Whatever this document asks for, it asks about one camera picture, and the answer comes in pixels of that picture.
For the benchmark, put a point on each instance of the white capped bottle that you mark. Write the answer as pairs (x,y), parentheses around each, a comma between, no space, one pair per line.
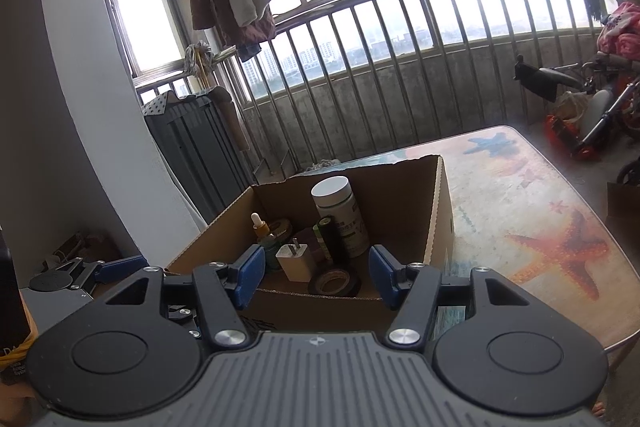
(345,227)

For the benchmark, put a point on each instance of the brown tube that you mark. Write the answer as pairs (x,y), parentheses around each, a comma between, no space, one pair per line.
(232,117)

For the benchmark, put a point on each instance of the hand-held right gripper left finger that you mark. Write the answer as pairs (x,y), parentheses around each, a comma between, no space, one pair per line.
(250,274)

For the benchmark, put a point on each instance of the brown cardboard box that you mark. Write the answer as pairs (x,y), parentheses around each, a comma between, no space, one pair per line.
(435,227)

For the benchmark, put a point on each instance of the amber dropper bottle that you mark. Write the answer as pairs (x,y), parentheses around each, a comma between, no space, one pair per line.
(261,232)

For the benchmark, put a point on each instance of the white charger plug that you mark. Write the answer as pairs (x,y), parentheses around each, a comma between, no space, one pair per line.
(295,264)

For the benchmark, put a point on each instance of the wheelchair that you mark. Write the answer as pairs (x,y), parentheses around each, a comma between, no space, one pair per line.
(550,79)

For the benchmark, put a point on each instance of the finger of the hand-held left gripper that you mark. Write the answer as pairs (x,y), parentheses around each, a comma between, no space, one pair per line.
(120,268)

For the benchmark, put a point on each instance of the black cylinder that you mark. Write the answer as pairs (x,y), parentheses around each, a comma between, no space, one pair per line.
(336,242)

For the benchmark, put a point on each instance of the metal balcony railing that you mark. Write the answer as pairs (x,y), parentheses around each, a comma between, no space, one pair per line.
(350,1)

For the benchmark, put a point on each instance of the dark grey folded panel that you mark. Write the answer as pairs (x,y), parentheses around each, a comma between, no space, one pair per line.
(195,147)

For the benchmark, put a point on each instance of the beige bag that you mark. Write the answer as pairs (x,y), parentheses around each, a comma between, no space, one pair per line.
(572,104)

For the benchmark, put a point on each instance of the brown tape roll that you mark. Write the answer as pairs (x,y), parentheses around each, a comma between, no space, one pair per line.
(288,232)

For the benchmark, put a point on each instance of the pink blanket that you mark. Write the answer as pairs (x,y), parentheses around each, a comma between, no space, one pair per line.
(622,32)

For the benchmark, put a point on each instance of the black tape roll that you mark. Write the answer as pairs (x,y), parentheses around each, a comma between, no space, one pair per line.
(354,282)

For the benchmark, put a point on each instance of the blue hanging cloth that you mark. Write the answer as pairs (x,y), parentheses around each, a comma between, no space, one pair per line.
(249,52)

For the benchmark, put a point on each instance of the red plastic bag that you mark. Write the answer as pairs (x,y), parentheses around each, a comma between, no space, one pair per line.
(562,132)

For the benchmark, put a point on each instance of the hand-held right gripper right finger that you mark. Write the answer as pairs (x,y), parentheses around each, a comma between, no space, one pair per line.
(382,274)

